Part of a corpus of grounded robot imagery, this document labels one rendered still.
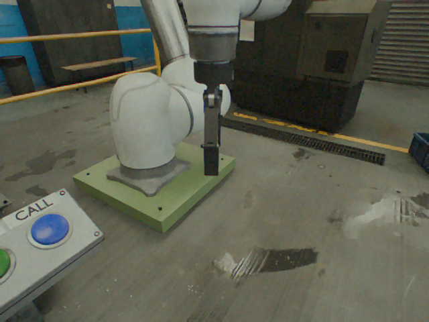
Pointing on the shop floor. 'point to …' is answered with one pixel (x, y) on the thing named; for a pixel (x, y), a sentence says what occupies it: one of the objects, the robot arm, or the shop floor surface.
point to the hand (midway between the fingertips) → (213, 154)
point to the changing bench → (98, 66)
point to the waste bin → (17, 74)
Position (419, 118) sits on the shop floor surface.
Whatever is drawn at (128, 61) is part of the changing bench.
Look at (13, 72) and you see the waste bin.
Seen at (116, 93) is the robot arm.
